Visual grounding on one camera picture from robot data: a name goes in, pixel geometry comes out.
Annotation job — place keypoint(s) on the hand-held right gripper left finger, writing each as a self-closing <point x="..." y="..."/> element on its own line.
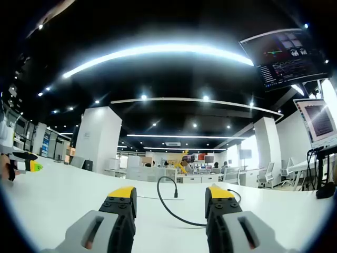
<point x="102" y="224"/>

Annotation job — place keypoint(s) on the ceiling air vent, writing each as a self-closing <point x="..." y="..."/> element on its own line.
<point x="173" y="144"/>

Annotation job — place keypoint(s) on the grey mesh desk partition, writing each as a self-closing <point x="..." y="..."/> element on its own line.
<point x="150" y="174"/>

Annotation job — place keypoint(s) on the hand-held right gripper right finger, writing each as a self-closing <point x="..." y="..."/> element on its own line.
<point x="237" y="226"/>

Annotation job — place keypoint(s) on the white desk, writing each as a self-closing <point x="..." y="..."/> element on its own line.
<point x="65" y="189"/>

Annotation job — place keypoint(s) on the thin straight ceiling light strip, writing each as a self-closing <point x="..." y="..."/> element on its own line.
<point x="184" y="136"/>

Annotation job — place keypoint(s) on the hanging dark monitor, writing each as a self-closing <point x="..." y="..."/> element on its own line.
<point x="287" y="58"/>

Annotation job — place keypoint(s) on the black monitor stand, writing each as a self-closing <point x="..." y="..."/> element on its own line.
<point x="319" y="163"/>

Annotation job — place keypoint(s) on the screen on floor stand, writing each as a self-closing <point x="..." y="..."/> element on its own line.
<point x="245" y="154"/>

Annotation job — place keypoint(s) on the long curved ceiling light strip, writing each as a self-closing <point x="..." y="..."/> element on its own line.
<point x="158" y="49"/>

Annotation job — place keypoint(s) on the person's left hand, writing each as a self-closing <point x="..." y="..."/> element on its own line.
<point x="4" y="167"/>

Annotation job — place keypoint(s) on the white office chair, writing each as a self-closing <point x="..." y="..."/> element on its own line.
<point x="288" y="171"/>
<point x="267" y="175"/>

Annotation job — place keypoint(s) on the small black object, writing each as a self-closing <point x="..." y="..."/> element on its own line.
<point x="326" y="191"/>

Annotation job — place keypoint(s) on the bright desk monitor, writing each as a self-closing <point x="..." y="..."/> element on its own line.
<point x="317" y="121"/>

